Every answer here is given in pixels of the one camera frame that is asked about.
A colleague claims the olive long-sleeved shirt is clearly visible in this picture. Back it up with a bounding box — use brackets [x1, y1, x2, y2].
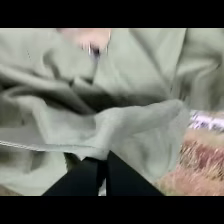
[0, 28, 224, 197]

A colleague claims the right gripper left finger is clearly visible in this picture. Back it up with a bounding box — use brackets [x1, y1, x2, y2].
[41, 156, 108, 197]

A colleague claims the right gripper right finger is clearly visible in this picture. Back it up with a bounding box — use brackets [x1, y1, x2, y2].
[105, 149, 165, 197]

